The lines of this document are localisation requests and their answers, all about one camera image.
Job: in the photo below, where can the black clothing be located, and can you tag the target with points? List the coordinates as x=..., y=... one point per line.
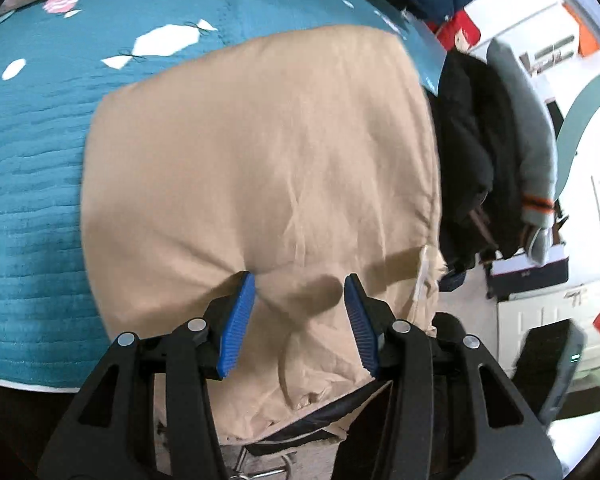
x=465, y=125

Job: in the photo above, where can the dark box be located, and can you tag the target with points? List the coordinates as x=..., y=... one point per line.
x=527, y=274

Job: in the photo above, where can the orange object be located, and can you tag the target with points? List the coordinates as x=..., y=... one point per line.
x=587, y=40

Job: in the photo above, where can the metal rack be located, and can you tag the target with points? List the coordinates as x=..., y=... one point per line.
x=260, y=466

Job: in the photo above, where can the grey garment with orange stripe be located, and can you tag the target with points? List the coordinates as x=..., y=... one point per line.
x=530, y=130

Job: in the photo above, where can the teal patterned bed mat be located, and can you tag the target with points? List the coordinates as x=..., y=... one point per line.
x=40, y=160

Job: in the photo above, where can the tan button cardigan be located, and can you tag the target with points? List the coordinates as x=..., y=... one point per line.
x=260, y=160

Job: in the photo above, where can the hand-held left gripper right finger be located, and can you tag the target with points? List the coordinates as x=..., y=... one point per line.
x=360, y=325

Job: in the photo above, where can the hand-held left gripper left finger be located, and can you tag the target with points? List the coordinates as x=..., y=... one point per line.
x=237, y=325

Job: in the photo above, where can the white wardrobe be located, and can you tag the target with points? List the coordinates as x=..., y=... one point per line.
x=520, y=25

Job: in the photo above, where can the red cartoon bag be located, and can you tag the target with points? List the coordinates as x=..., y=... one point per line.
x=460, y=32

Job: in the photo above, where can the white drawer cabinet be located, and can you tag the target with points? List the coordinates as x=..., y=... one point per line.
x=545, y=310

